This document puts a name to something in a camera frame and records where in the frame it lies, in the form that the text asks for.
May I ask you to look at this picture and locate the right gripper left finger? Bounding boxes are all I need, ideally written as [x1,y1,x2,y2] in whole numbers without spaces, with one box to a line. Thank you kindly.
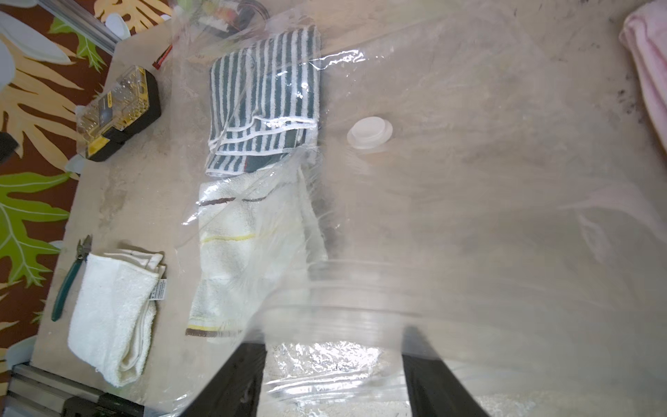
[181,342,267,417]

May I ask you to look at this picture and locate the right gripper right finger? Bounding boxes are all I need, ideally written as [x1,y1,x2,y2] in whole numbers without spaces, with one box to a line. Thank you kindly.
[401,327,489,417]

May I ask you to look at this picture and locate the pale green towel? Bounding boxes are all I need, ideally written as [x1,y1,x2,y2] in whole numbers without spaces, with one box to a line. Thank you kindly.
[185,166,328,338]

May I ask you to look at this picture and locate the clear plastic vacuum bag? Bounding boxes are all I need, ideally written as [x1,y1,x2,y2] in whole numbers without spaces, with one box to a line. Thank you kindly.
[153,1,666,416]

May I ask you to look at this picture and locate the green white striped towel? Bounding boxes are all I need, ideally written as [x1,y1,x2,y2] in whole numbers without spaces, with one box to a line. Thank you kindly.
[205,25,321,177]

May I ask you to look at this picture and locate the white folded towel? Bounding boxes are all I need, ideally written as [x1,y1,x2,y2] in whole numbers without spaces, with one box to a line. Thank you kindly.
[68,250,166,387]

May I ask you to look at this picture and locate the white vacuum bag valve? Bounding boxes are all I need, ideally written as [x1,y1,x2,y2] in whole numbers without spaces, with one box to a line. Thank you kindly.
[347,116,394,150]

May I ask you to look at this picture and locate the pink folded towel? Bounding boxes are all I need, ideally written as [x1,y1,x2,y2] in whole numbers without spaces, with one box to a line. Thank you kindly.
[619,1,666,149]

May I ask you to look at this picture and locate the yellow screwdriver bit case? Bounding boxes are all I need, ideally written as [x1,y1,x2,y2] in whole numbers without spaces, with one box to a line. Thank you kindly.
[76,65,162,163]

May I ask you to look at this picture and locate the green handled pliers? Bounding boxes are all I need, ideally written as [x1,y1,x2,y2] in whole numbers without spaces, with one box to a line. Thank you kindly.
[51,235,93,321]

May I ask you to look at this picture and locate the black battery holder with wires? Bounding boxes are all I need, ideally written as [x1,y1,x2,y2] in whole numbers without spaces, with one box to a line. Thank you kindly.
[196,0,270,35]

